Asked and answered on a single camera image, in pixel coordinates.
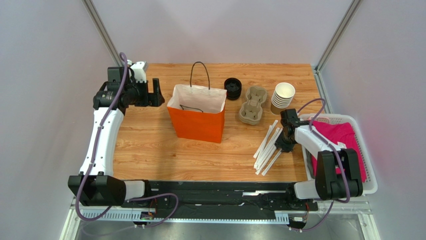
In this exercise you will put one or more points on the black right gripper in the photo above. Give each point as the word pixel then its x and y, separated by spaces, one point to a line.
pixel 286 143

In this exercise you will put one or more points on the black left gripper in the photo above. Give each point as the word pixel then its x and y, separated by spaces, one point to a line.
pixel 154 99

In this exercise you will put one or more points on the orange paper bag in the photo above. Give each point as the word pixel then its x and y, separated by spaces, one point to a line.
pixel 198 112

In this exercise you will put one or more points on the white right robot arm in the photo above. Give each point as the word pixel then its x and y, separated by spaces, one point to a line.
pixel 338 174

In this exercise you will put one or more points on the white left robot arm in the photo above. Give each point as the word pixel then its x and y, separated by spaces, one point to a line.
pixel 95 184

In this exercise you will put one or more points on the white wrapped straw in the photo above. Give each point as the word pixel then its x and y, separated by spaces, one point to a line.
pixel 271 163
pixel 266 154
pixel 266 149
pixel 263 143

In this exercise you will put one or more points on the stack of paper cups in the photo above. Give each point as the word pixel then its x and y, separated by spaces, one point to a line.
pixel 282 97

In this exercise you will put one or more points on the pink folded cloth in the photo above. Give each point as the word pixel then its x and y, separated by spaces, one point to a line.
pixel 342 133

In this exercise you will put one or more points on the stack of black lids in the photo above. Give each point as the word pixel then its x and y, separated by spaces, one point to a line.
pixel 233 87

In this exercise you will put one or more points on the white plastic basket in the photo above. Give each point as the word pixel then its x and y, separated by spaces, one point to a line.
pixel 366 149

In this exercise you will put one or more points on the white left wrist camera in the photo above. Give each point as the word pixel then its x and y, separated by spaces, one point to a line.
pixel 138 71

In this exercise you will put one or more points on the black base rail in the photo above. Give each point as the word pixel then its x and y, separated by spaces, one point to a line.
pixel 221 200

